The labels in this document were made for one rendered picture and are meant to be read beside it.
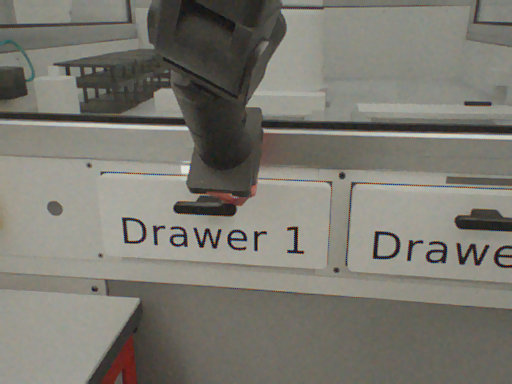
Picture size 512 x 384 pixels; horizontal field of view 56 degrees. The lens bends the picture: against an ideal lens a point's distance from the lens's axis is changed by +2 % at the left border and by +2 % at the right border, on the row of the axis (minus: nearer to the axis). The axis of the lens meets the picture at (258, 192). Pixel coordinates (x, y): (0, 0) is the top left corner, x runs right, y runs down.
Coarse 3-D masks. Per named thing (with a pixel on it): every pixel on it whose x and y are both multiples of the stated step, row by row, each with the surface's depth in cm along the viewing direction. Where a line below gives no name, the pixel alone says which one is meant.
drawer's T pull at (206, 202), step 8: (200, 200) 57; (208, 200) 57; (216, 200) 57; (176, 208) 56; (184, 208) 55; (192, 208) 55; (200, 208) 55; (208, 208) 55; (216, 208) 55; (224, 208) 55; (232, 208) 55; (224, 216) 55; (232, 216) 55
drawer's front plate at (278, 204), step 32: (128, 192) 60; (160, 192) 59; (288, 192) 57; (320, 192) 56; (128, 224) 61; (160, 224) 61; (192, 224) 60; (224, 224) 59; (256, 224) 59; (288, 224) 58; (320, 224) 58; (128, 256) 63; (160, 256) 62; (192, 256) 62; (224, 256) 61; (256, 256) 60; (288, 256) 60; (320, 256) 59
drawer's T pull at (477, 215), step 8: (464, 216) 52; (472, 216) 52; (480, 216) 52; (488, 216) 52; (496, 216) 52; (456, 224) 52; (464, 224) 52; (472, 224) 51; (480, 224) 51; (488, 224) 51; (496, 224) 51; (504, 224) 51
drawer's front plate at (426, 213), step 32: (352, 192) 57; (384, 192) 55; (416, 192) 55; (448, 192) 54; (480, 192) 54; (352, 224) 57; (384, 224) 57; (416, 224) 56; (448, 224) 56; (352, 256) 59; (416, 256) 57; (448, 256) 57
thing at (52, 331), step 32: (0, 320) 60; (32, 320) 60; (64, 320) 60; (96, 320) 60; (128, 320) 61; (0, 352) 54; (32, 352) 54; (64, 352) 54; (96, 352) 54; (128, 352) 64
